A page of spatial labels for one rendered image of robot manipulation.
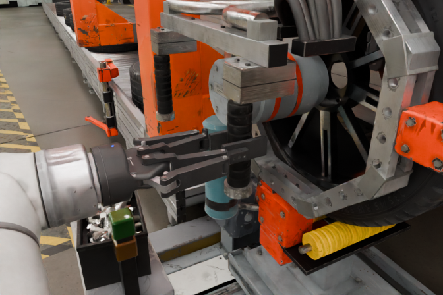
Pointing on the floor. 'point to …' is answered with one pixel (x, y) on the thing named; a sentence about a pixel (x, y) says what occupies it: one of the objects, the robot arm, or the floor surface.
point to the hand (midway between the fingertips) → (238, 143)
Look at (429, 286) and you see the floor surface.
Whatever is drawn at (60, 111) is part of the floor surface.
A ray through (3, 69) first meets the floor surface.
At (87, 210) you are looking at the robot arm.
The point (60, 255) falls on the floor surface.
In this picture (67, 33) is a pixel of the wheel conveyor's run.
